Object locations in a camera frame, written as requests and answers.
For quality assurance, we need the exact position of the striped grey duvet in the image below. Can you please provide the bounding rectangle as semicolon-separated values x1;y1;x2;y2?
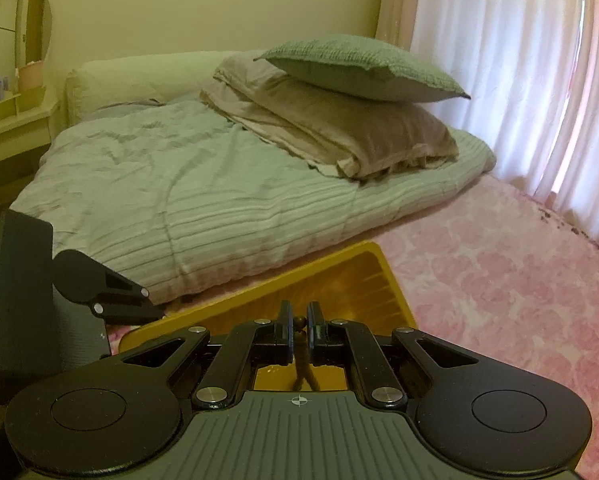
10;99;497;306

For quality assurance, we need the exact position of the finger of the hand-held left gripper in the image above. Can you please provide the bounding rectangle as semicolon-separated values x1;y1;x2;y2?
87;262;166;327

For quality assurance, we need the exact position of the cream dressing table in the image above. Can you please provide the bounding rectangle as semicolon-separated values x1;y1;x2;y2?
0;82;60;226

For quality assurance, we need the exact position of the beige pillow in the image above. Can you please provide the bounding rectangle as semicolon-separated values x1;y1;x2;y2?
200;52;460;181

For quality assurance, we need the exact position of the oval mirror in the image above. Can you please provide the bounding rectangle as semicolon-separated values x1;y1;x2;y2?
0;0;53;86

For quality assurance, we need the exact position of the pink floral bedspread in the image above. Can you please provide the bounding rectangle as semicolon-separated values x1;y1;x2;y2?
104;170;599;480

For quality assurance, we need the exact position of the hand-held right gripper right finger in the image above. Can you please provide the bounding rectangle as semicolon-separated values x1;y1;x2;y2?
305;301;480;407

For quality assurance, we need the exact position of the yellow plastic tray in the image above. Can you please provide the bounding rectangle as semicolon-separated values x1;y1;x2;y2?
118;241;417;393

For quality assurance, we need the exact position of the green textured pillow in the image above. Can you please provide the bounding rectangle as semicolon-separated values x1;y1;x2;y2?
254;34;471;103

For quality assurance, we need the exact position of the pink container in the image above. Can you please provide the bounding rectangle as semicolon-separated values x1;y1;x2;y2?
17;59;45;92

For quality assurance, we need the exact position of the pink drape curtain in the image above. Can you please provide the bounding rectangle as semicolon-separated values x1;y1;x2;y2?
374;0;420;53

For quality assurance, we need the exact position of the cream padded headboard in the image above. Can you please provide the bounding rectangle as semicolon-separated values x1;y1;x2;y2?
64;50;265;126

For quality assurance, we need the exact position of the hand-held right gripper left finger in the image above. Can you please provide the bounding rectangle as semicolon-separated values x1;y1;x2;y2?
117;300;294;411

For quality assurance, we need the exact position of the white sheer curtain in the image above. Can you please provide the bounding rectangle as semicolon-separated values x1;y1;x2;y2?
409;0;599;256

